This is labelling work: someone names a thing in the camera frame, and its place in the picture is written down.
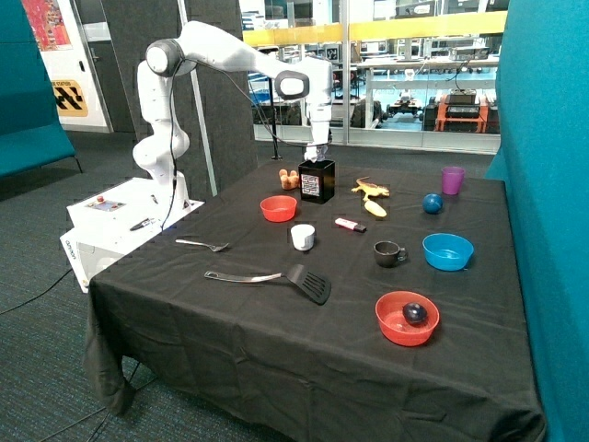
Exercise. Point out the black tripod stand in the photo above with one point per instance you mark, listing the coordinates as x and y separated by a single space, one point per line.
276 155

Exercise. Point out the white robot control box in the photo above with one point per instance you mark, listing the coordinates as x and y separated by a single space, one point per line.
111 224

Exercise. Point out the teal sofa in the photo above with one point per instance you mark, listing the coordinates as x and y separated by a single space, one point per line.
31 133

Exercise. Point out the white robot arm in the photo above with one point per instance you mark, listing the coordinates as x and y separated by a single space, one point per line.
200 43

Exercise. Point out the black slotted spatula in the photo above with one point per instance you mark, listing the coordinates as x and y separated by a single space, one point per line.
314 286

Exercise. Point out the dark purple plum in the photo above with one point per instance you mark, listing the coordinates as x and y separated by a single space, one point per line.
414 313

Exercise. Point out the white plastic cup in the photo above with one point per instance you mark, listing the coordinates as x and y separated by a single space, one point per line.
303 236

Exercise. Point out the yellow toy banana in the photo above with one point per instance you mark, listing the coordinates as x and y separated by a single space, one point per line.
375 209

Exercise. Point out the pink highlighter marker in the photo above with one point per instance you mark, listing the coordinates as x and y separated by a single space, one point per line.
351 225

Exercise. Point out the blue plastic bowl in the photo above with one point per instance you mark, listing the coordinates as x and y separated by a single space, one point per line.
447 252

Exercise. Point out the purple plastic cup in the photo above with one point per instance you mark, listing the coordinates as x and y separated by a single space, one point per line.
452 179

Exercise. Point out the silver metal fork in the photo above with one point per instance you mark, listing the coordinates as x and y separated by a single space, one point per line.
211 247

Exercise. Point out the large red bowl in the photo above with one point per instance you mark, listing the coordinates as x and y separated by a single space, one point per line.
388 311

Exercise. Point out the red wall poster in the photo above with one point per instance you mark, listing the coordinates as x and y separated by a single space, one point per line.
47 24

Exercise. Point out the yellow black sign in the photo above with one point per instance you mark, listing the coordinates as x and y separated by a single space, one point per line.
69 98

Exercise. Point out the black tablecloth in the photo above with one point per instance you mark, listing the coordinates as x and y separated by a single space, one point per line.
269 355

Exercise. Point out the yellow toy lizard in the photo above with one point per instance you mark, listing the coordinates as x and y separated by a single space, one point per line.
370 189

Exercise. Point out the small red bowl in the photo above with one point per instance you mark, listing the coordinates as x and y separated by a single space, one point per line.
278 208

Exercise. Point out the orange wheeled robot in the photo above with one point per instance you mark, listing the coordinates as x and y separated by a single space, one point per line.
462 111

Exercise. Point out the black square bin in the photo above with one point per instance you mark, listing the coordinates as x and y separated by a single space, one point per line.
317 181

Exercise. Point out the black coffee cup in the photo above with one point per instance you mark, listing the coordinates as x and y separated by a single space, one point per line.
388 254

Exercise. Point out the teal partition panel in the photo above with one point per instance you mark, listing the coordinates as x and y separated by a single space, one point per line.
542 91

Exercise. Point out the blue ball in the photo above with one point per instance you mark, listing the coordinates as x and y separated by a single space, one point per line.
432 203

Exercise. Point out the orange toy blob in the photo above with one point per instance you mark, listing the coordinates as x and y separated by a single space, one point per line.
289 179

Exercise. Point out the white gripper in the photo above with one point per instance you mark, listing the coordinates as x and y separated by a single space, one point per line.
319 116

